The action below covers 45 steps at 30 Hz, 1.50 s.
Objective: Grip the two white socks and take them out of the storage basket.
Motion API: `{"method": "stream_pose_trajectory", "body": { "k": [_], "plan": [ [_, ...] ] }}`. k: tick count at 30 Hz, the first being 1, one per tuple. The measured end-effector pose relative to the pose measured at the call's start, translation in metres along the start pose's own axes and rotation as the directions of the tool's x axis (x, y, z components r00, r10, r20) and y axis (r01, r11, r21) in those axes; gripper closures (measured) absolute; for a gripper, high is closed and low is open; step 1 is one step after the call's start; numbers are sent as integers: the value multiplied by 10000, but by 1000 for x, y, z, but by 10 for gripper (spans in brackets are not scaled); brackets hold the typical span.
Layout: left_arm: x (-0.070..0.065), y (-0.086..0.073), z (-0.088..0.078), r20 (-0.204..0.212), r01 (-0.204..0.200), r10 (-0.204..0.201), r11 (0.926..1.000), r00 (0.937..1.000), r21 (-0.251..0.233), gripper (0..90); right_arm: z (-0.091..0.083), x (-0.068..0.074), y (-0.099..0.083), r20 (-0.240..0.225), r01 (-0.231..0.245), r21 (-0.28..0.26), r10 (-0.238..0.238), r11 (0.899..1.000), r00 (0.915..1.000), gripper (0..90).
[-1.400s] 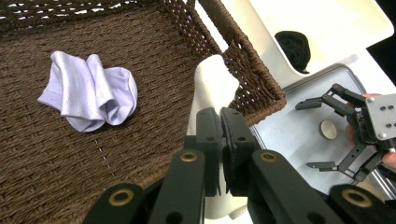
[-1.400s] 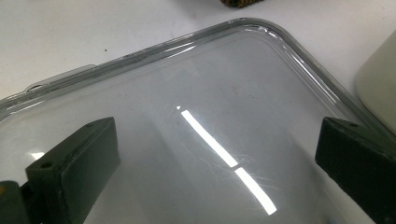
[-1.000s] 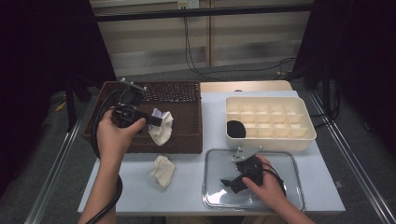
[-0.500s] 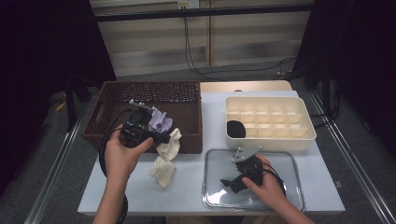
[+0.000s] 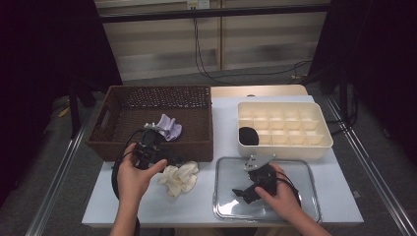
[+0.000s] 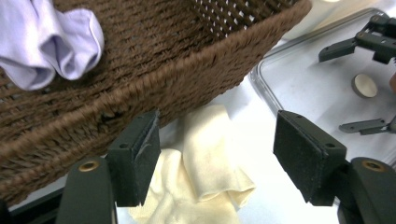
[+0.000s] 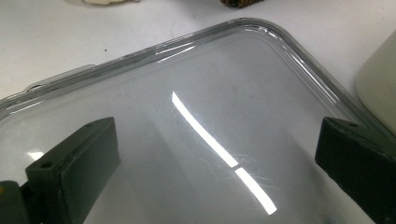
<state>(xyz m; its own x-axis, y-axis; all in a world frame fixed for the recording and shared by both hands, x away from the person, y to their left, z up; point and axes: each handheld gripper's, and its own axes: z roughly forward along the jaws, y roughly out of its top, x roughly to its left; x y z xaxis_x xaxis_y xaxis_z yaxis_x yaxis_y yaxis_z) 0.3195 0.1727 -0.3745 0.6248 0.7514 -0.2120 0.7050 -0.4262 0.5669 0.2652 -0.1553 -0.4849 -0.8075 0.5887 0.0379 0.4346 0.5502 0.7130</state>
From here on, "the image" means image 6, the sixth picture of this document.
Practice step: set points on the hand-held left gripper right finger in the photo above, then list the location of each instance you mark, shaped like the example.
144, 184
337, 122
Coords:
308, 158

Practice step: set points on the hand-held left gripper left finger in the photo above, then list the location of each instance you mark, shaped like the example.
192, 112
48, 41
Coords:
137, 161

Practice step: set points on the cream compartment organizer box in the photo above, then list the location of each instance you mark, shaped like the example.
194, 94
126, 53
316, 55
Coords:
311, 18

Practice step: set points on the cream sock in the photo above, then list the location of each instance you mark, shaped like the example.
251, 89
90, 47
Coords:
205, 149
168, 193

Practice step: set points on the brown woven basket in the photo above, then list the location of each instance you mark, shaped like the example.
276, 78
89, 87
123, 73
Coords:
155, 62

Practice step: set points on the white round disc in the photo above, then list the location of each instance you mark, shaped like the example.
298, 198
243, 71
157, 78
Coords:
364, 85

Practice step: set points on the purple sock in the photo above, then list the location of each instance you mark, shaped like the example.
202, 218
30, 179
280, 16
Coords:
37, 46

